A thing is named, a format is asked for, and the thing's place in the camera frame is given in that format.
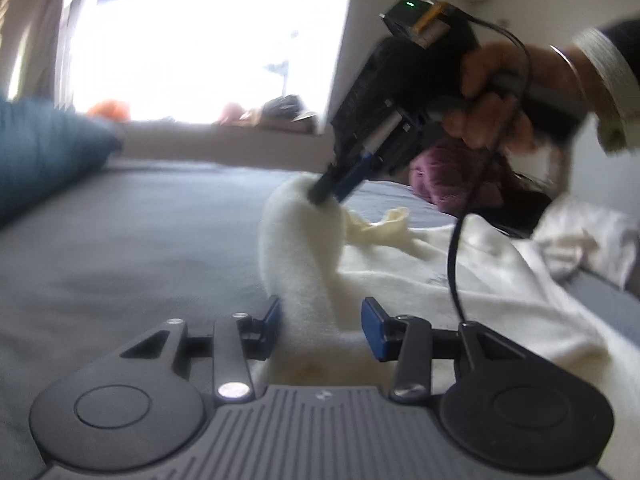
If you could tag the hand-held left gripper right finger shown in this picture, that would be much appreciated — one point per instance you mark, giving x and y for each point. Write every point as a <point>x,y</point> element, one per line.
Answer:
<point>372,325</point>

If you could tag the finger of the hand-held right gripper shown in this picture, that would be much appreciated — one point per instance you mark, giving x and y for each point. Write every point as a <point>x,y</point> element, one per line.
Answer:
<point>322,187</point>
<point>354,180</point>

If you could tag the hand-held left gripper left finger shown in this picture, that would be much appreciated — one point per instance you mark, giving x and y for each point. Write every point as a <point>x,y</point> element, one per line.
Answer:
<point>272,317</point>

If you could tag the cream fleece sweater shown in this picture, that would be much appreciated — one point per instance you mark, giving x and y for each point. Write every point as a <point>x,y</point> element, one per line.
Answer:
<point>300,260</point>

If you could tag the person's right forearm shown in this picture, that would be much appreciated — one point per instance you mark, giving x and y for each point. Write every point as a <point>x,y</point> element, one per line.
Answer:
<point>615,55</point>

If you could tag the person's right hand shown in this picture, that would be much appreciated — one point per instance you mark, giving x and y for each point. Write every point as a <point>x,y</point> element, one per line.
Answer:
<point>500,60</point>

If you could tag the dark clutter on sill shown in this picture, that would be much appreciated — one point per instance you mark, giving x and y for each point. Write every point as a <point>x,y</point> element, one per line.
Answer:
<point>280,110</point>

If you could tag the grey bed blanket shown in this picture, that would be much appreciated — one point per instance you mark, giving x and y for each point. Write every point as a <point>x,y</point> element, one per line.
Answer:
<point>150,240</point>

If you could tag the orange plush toy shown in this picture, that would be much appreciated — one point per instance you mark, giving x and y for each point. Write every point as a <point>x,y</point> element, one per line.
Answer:
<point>110,110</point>

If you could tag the white folded quilt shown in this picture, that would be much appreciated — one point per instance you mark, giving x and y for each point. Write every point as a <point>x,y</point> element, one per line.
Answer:
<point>590,240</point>

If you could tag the blue pillow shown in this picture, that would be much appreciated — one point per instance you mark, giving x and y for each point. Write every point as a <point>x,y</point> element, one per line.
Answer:
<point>45,160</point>

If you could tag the beige curtain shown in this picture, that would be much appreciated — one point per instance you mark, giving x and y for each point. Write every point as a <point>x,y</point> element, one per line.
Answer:
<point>35,35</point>

